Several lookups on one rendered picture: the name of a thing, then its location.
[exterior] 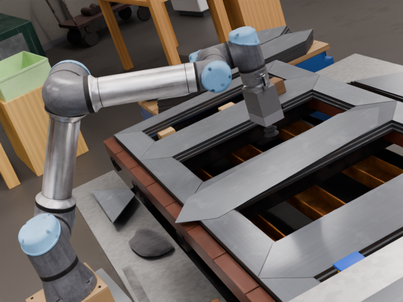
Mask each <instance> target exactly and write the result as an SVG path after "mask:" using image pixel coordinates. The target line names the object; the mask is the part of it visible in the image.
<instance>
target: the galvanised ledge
mask: <svg viewBox="0 0 403 302"><path fill-rule="evenodd" d="M123 188H127V189H129V187H128V186H127V185H126V184H125V182H124V181H123V180H122V179H121V178H120V177H119V176H118V174H117V173H116V172H115V171H114V170H112V171H110V172H108V173H106V174H104V175H102V176H99V177H97V178H96V179H93V180H91V181H89V182H87V183H85V184H83V185H81V186H79V187H76V188H74V189H73V190H72V195H73V196H74V197H75V198H76V207H77V209H78V210H79V212H80V214H81V215H82V217H83V219H84V220H85V222H86V224H87V225H88V227H89V229H90V230H91V232H92V233H93V235H94V237H95V239H96V240H97V242H98V244H99V245H100V247H101V248H102V250H103V252H104V254H105V255H106V257H107V259H108V260H109V262H110V263H111V265H112V267H113V269H114V270H115V272H116V274H117V275H118V277H119V278H120V280H121V282H122V284H123V285H124V287H125V289H126V290H127V292H128V293H129V295H130V297H131V299H132V300H133V302H139V301H138V299H137V298H136V296H135V294H134V292H133V290H132V288H131V286H130V284H129V282H128V280H127V278H126V276H125V275H124V272H123V271H122V268H124V267H126V266H128V265H130V266H131V267H132V269H133V271H134V272H135V274H136V276H137V278H138V280H139V282H140V284H141V286H142V287H143V289H144V291H145V293H146V295H147V296H148V299H149V300H150V302H209V301H212V300H214V299H216V298H219V300H220V302H226V300H225V299H224V298H223V297H222V295H221V294H220V293H219V292H218V291H217V290H216V289H215V287H214V286H213V285H212V284H211V283H210V281H208V279H207V278H206V277H205V276H204V274H203V273H202V272H201V271H200V270H199V269H198V268H197V266H196V265H195V264H194V263H193V262H192V261H191V260H190V258H189V257H188V256H187V255H186V253H185V252H184V251H183V250H182V249H181V248H180V247H179V245H178V244H177V243H176V242H175V241H174V240H173V239H172V237H171V236H170V235H169V234H168V232H167V231H166V230H165V229H164V228H163V227H162V226H161V224H160V223H159V222H158V221H157V220H156V219H155V218H154V216H153V215H152V214H151V213H150V211H149V210H148V209H147V208H146V207H145V206H144V205H143V203H142V202H141V201H140V200H139V199H138V198H137V197H136V195H135V197H134V198H133V199H132V201H131V202H130V203H129V205H128V206H127V207H126V209H125V210H124V211H123V212H122V214H121V215H120V216H119V217H118V219H117V220H116V222H115V223H113V222H111V221H110V220H109V219H108V217H107V216H106V214H105V213H104V212H103V210H102V208H101V207H100V205H99V204H98V203H97V201H96V200H95V198H94V197H93V196H92V194H91V191H102V190H109V189H123ZM140 228H148V229H153V230H155V231H158V232H160V233H161V234H163V235H164V236H166V237H167V238H168V239H169V241H170V242H171V243H172V245H173V248H172V249H171V250H170V251H168V252H166V253H164V254H162V255H160V256H149V257H147V256H141V255H139V254H138V253H137V252H135V251H134V250H133V249H132V248H131V247H130V246H129V244H128V241H129V240H130V239H131V238H132V237H133V236H134V234H135V231H136V230H138V229H140Z"/></svg>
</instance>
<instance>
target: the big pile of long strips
mask: <svg viewBox="0 0 403 302"><path fill-rule="evenodd" d="M256 33H257V36H258V40H259V41H260V47H261V50H262V53H263V57H264V61H265V64H268V63H270V62H272V61H274V60H278V61H281V62H284V63H289V62H291V61H293V60H295V59H297V58H299V57H302V56H304V55H306V54H307V52H308V50H309V49H310V47H311V46H312V44H313V41H314V40H313V33H314V32H313V29H310V30H306V31H300V32H294V33H292V32H291V30H289V27H288V26H287V25H286V26H280V27H277V28H270V29H265V30H261V31H258V32H256ZM231 75H232V77H231V80H233V79H235V78H237V77H240V74H239V70H238V67H237V68H234V69H232V70H231ZM207 91H208V90H203V91H198V92H193V93H185V94H181V95H174V96H167V97H163V98H156V99H149V100H146V101H148V102H150V101H157V103H158V104H157V106H158V111H159V112H158V114H160V113H162V112H164V111H166V110H168V109H170V108H172V107H175V106H177V105H179V104H181V103H183V102H185V101H187V100H189V99H192V98H194V97H196V96H199V95H201V94H203V93H205V92H207Z"/></svg>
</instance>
